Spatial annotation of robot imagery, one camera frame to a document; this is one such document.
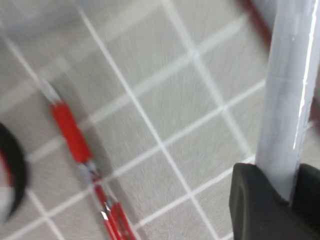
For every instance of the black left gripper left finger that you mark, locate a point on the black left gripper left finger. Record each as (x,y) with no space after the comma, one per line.
(255,215)

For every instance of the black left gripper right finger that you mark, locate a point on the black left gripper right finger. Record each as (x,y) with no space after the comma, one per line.
(308,195)

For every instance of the white marker pen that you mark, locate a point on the white marker pen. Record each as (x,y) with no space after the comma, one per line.
(282,100)

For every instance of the red retractable pen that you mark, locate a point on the red retractable pen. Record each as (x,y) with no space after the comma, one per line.
(70,132)

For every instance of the black mesh pen holder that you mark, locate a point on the black mesh pen holder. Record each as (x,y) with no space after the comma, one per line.
(17,162)

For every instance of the grey grid tablecloth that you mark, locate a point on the grey grid tablecloth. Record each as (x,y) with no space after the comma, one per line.
(162,87)

